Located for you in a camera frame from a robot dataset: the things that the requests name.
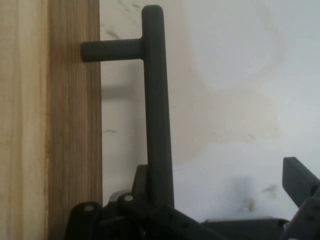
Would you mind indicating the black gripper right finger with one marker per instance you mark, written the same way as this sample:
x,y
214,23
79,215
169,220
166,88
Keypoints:
x,y
303,182

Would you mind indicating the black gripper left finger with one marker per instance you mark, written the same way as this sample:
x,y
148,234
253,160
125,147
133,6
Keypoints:
x,y
175,222

